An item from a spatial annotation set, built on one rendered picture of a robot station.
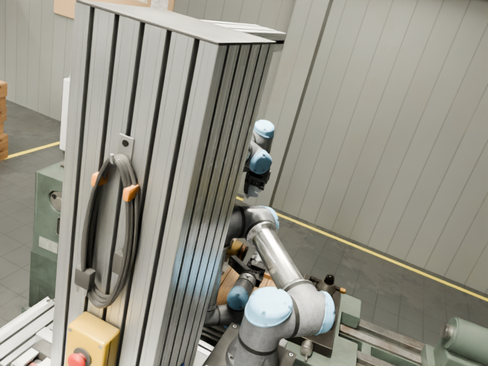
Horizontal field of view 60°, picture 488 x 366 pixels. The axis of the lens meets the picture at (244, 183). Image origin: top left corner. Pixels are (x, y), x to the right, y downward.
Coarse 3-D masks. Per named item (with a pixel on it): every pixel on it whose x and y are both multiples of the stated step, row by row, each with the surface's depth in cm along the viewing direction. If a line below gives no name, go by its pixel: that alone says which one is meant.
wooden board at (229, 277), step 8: (224, 272) 199; (232, 272) 204; (264, 272) 207; (224, 280) 197; (232, 280) 198; (264, 280) 204; (272, 280) 206; (224, 288) 192; (256, 288) 197; (224, 296) 187; (216, 304) 178; (224, 304) 182
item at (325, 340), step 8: (336, 296) 192; (336, 304) 187; (336, 312) 182; (304, 336) 164; (312, 336) 165; (320, 336) 166; (328, 336) 167; (320, 344) 162; (328, 344) 163; (320, 352) 163; (328, 352) 162
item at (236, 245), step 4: (236, 240) 186; (232, 244) 183; (236, 244) 184; (240, 244) 184; (232, 248) 183; (236, 248) 183; (240, 248) 183; (244, 248) 183; (228, 252) 184; (232, 252) 183; (236, 252) 182; (240, 252) 182; (244, 252) 182; (228, 256) 184; (240, 256) 182; (244, 256) 188
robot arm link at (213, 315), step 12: (240, 216) 145; (228, 228) 144; (240, 228) 145; (228, 240) 146; (216, 276) 151; (216, 288) 153; (216, 300) 156; (216, 312) 158; (204, 324) 156; (216, 324) 159
